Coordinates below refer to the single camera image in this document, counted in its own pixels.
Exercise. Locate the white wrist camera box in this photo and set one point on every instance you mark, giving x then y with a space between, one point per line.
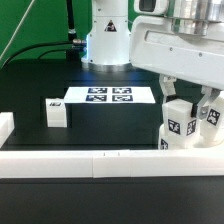
151 7

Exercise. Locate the white sheet with tags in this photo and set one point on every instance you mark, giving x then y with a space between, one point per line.
111 95

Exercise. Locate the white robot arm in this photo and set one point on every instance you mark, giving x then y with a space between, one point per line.
108 42

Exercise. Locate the white round stool seat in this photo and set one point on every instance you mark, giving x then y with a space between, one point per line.
199 139

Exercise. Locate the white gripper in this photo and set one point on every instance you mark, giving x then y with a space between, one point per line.
154 47

